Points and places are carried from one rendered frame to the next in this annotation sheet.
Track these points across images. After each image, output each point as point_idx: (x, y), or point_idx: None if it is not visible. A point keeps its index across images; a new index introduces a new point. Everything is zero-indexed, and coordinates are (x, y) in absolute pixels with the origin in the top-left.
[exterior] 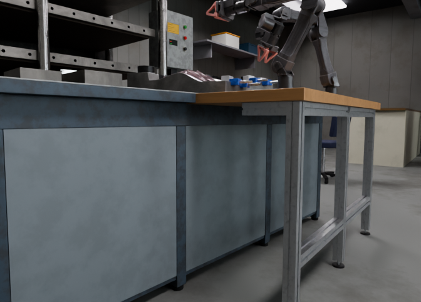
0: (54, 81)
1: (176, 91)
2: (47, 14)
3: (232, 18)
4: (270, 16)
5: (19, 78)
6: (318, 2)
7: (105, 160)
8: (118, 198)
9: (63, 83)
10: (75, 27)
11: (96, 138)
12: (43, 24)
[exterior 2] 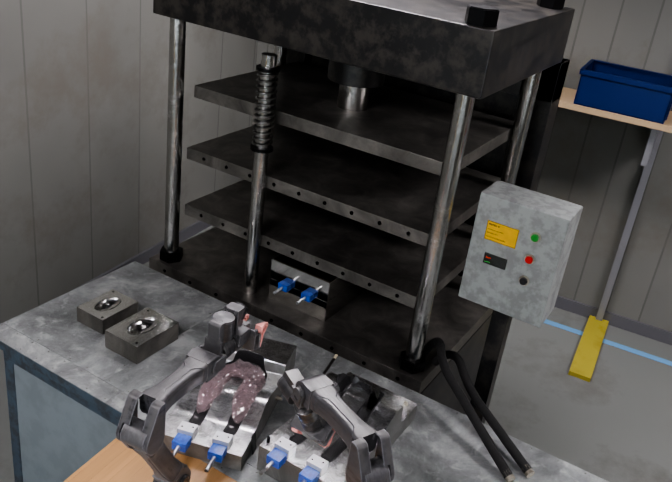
0: (19, 352)
1: (112, 406)
2: (256, 196)
3: (249, 348)
4: (290, 383)
5: (2, 342)
6: (121, 440)
7: (70, 421)
8: (80, 457)
9: (24, 355)
10: None
11: (63, 401)
12: (251, 207)
